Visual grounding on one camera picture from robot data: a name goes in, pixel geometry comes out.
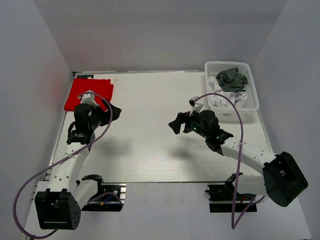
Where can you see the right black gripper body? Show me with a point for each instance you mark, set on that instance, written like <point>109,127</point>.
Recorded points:
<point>193,124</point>

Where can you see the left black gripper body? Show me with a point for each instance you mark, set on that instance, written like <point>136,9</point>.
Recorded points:
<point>96,113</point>

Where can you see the grey t shirt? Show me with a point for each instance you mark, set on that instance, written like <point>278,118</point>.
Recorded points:
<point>230,80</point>

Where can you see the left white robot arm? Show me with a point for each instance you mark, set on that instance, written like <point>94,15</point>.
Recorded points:
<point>59,206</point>

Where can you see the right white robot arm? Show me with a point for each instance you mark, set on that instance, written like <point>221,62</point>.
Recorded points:
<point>279,178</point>

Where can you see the red folded t shirt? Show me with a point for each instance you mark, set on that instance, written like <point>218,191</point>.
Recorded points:
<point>102,87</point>

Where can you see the white t shirt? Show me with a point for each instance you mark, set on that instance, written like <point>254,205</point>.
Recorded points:
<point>238,99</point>

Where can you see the blue label sticker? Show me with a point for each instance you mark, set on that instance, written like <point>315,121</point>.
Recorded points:
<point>85,76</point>

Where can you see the white plastic basket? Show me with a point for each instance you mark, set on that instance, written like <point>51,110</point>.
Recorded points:
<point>212,68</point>

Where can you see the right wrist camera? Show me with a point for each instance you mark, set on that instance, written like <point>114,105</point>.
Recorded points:
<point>196,105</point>

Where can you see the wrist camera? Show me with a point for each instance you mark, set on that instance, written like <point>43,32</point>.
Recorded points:
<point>88,97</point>
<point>196,105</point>

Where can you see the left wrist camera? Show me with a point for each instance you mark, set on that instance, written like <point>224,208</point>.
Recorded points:
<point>88,97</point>

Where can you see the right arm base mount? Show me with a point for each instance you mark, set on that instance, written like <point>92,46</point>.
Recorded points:
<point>221,198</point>

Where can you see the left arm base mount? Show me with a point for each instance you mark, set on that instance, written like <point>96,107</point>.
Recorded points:
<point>109,198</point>

